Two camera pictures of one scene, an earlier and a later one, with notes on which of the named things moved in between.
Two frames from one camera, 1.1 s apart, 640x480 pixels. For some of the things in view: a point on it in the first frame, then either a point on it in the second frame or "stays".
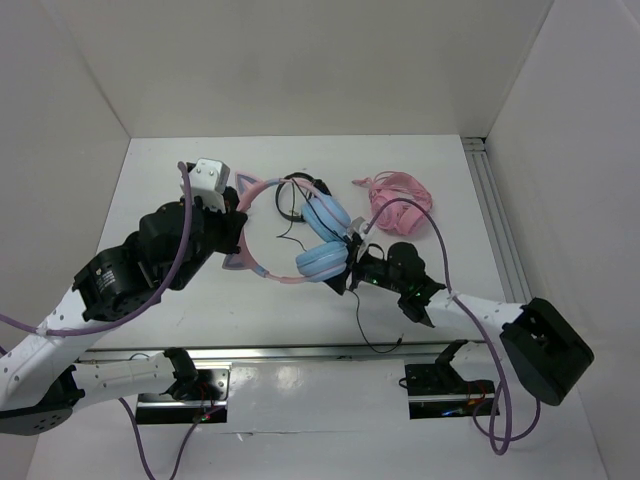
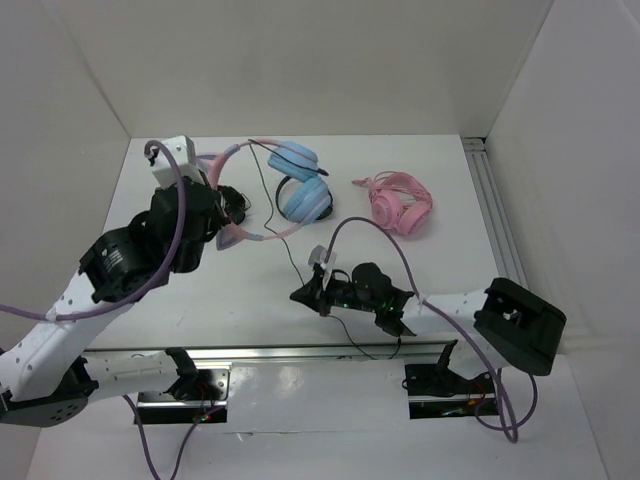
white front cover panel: x=316 y=396 stays
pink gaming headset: x=401 y=218 stays
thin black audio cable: x=295 y=235 to x=295 y=266
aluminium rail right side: x=503 y=248 stays
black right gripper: x=354 y=264 to x=313 y=294
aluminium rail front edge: x=260 y=353 stays
